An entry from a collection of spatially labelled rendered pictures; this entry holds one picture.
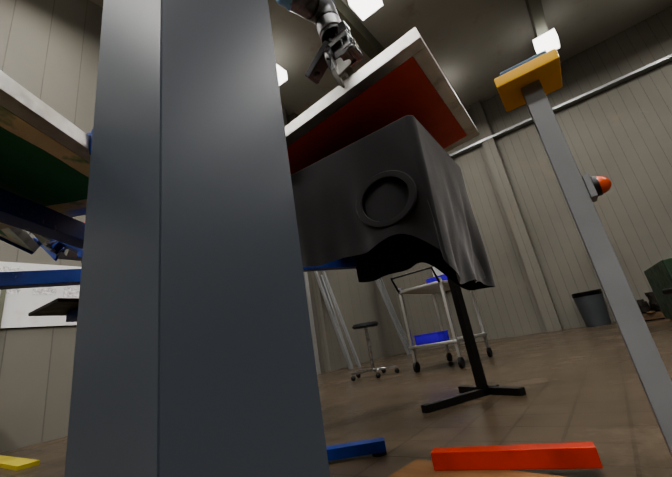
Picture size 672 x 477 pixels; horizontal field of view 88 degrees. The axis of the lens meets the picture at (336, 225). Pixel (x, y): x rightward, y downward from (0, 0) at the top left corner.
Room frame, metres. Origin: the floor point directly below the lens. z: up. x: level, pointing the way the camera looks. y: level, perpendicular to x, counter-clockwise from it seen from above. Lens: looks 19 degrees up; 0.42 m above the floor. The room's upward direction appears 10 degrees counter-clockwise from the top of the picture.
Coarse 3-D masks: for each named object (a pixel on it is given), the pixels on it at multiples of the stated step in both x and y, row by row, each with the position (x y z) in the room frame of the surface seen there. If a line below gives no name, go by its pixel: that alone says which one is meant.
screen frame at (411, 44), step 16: (416, 32) 0.65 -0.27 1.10; (400, 48) 0.68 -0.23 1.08; (416, 48) 0.68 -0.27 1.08; (368, 64) 0.72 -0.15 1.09; (384, 64) 0.70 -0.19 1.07; (400, 64) 0.72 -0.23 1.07; (432, 64) 0.74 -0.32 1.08; (352, 80) 0.75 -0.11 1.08; (368, 80) 0.74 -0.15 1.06; (432, 80) 0.80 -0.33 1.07; (336, 96) 0.78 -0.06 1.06; (352, 96) 0.79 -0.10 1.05; (448, 96) 0.89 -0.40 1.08; (304, 112) 0.84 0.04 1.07; (320, 112) 0.81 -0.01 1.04; (464, 112) 0.99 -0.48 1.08; (288, 128) 0.87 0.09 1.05; (304, 128) 0.86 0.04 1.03; (464, 128) 1.08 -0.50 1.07; (288, 144) 0.92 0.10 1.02
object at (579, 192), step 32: (544, 64) 0.63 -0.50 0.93; (512, 96) 0.72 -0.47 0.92; (544, 96) 0.68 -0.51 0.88; (544, 128) 0.69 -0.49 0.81; (576, 192) 0.69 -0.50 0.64; (576, 224) 0.70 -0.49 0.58; (608, 256) 0.68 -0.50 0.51; (608, 288) 0.69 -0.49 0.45; (640, 320) 0.68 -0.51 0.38; (640, 352) 0.69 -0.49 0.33
